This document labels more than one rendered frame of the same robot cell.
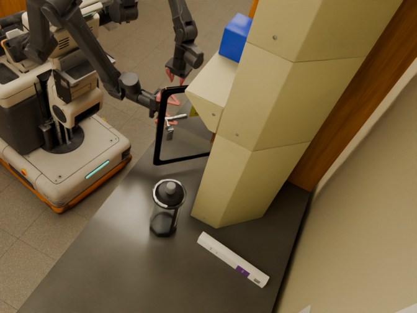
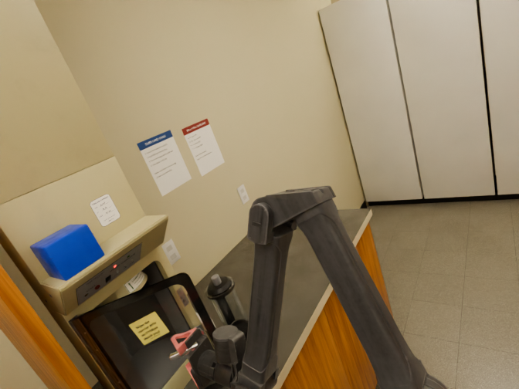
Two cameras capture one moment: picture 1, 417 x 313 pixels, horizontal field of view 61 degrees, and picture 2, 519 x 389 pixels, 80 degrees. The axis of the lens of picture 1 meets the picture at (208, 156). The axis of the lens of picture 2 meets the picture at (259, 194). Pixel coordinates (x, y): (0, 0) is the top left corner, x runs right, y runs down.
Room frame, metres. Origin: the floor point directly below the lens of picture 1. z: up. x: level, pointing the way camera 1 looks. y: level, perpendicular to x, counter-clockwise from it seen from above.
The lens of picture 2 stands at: (1.31, 0.77, 1.76)
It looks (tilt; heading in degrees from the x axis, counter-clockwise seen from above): 19 degrees down; 210
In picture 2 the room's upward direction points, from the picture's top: 20 degrees counter-clockwise
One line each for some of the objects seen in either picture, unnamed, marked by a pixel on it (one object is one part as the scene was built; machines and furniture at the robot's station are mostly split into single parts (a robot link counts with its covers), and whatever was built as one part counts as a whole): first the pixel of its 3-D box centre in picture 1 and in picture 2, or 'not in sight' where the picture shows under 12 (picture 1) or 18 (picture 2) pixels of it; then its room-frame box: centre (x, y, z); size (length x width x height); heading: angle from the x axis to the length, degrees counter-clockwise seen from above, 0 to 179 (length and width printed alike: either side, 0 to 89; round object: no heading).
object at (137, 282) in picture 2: not in sight; (117, 283); (0.79, -0.13, 1.34); 0.18 x 0.18 x 0.05
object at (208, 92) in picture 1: (223, 81); (118, 260); (0.84, 0.02, 1.46); 0.32 x 0.11 x 0.10; 169
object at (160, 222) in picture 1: (166, 209); (230, 309); (0.60, 0.08, 1.06); 0.11 x 0.11 x 0.21
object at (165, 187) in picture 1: (170, 190); (218, 283); (0.60, 0.08, 1.18); 0.09 x 0.09 x 0.07
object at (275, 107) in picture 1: (265, 137); (110, 292); (0.81, -0.16, 1.32); 0.32 x 0.25 x 0.77; 169
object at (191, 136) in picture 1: (197, 125); (164, 351); (0.89, 0.07, 1.19); 0.30 x 0.01 x 0.40; 125
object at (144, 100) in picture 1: (149, 100); (212, 364); (0.92, 0.27, 1.21); 0.07 x 0.07 x 0.10; 78
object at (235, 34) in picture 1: (242, 40); (68, 250); (0.93, 0.01, 1.55); 0.10 x 0.10 x 0.09; 79
